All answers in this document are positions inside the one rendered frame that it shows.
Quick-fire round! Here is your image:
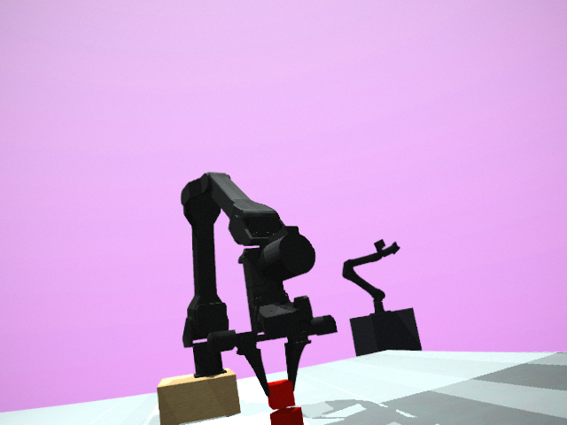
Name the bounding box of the red cube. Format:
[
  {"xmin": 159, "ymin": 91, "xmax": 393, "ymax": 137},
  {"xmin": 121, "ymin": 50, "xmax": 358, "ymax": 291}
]
[
  {"xmin": 269, "ymin": 407, "xmax": 304, "ymax": 425},
  {"xmin": 268, "ymin": 379, "xmax": 295, "ymax": 410}
]

